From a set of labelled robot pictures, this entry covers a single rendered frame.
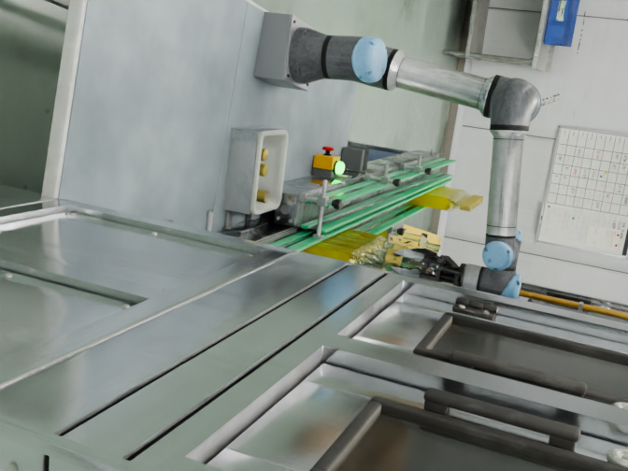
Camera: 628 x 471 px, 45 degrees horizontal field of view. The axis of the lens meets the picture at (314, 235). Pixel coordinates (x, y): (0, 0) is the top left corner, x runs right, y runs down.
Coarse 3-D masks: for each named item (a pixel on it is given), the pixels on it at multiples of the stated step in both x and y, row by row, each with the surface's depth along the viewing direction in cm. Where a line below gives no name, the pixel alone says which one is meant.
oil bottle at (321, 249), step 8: (312, 248) 213; (320, 248) 212; (328, 248) 212; (336, 248) 212; (344, 248) 213; (328, 256) 212; (336, 256) 211; (344, 256) 210; (352, 256) 209; (360, 256) 210
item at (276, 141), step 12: (264, 132) 196; (276, 132) 202; (264, 144) 212; (276, 144) 211; (276, 156) 211; (276, 168) 212; (264, 180) 214; (276, 180) 213; (252, 192) 198; (276, 192) 213; (252, 204) 198; (264, 204) 210; (276, 204) 212
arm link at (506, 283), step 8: (480, 272) 206; (488, 272) 205; (496, 272) 203; (504, 272) 203; (512, 272) 203; (480, 280) 205; (488, 280) 204; (496, 280) 203; (504, 280) 203; (512, 280) 202; (520, 280) 203; (480, 288) 206; (488, 288) 205; (496, 288) 204; (504, 288) 203; (512, 288) 202; (520, 288) 206; (512, 296) 203
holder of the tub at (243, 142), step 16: (240, 128) 198; (256, 128) 203; (272, 128) 209; (240, 144) 197; (256, 144) 195; (240, 160) 198; (240, 176) 199; (240, 192) 199; (224, 208) 202; (240, 208) 200; (240, 224) 210; (256, 224) 212
